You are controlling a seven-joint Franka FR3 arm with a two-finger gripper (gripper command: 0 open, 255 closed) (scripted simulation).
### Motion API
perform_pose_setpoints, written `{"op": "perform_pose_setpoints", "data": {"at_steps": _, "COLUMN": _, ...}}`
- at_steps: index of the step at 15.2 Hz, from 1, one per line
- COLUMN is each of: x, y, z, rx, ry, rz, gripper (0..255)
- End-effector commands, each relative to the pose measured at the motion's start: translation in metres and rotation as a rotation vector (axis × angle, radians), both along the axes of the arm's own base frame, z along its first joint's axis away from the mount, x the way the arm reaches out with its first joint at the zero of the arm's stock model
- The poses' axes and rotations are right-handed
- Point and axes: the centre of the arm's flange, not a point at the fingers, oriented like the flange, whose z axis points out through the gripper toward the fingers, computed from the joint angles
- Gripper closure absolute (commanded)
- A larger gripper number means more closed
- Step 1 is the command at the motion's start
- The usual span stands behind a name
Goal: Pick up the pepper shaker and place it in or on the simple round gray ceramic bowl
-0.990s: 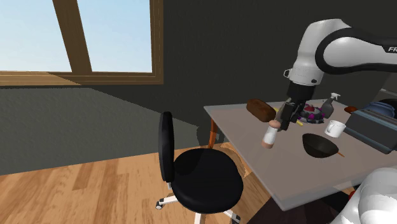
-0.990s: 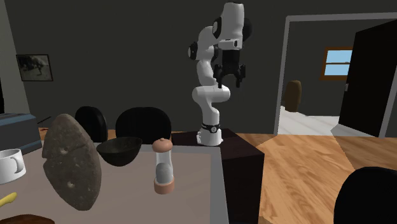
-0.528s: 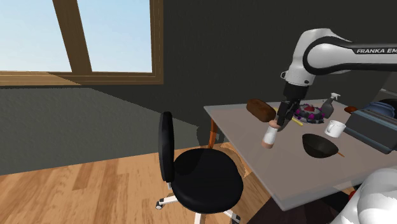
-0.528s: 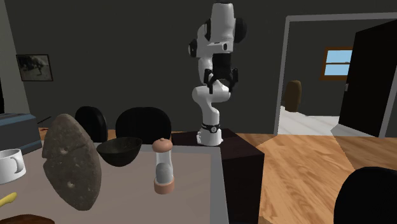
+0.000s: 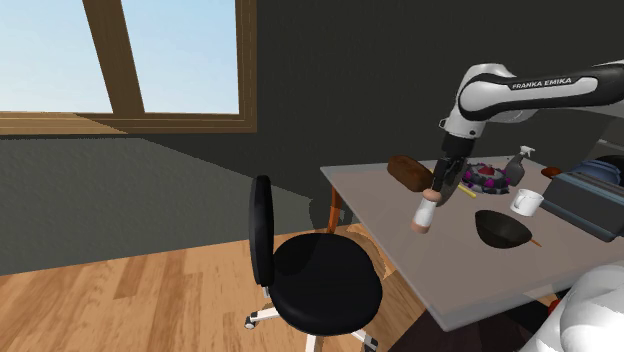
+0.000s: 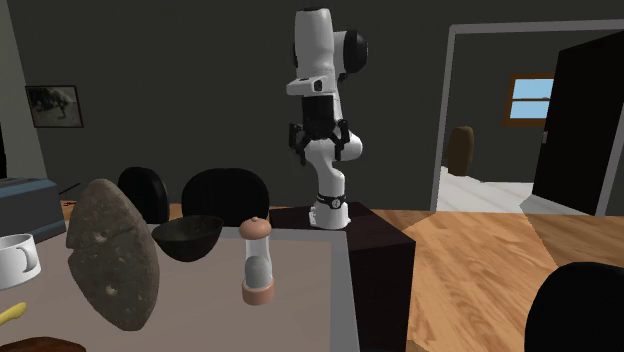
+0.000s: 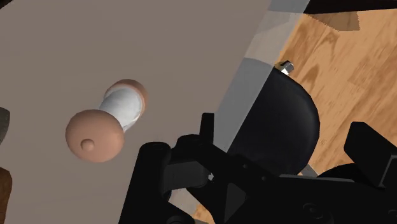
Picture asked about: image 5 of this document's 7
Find grey box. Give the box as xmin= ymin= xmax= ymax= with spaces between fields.
xmin=539 ymin=169 xmax=624 ymax=244

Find peach and white bottle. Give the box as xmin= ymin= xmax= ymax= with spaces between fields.
xmin=410 ymin=188 xmax=443 ymax=235

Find grey spray bottle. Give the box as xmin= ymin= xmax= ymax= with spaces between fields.
xmin=503 ymin=145 xmax=536 ymax=187

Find wooden framed window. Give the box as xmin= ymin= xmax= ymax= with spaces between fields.
xmin=0 ymin=0 xmax=259 ymax=137

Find brown bread loaf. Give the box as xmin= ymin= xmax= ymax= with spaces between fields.
xmin=386 ymin=154 xmax=435 ymax=193

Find dark bowl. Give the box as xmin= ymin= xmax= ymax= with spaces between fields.
xmin=474 ymin=209 xmax=534 ymax=250

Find blue round container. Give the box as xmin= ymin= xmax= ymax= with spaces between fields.
xmin=569 ymin=158 xmax=624 ymax=187

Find white mug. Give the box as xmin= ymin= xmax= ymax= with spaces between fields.
xmin=509 ymin=188 xmax=545 ymax=218

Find grey table with wooden legs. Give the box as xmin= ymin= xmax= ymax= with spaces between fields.
xmin=319 ymin=155 xmax=624 ymax=333

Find black office chair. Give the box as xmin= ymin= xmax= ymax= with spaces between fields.
xmin=243 ymin=174 xmax=384 ymax=352

